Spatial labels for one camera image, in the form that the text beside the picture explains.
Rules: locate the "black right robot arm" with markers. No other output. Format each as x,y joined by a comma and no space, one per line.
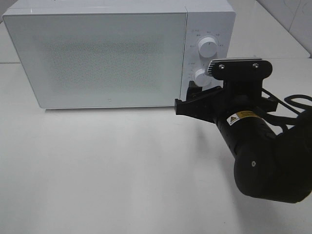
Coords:
270,139

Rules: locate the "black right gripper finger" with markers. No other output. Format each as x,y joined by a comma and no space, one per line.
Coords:
209,108
195,91

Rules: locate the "white microwave oven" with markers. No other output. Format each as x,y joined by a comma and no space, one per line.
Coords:
208,30

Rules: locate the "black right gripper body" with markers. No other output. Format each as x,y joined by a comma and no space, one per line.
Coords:
243,86

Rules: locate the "white microwave door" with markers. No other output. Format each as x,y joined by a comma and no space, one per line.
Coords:
100,61

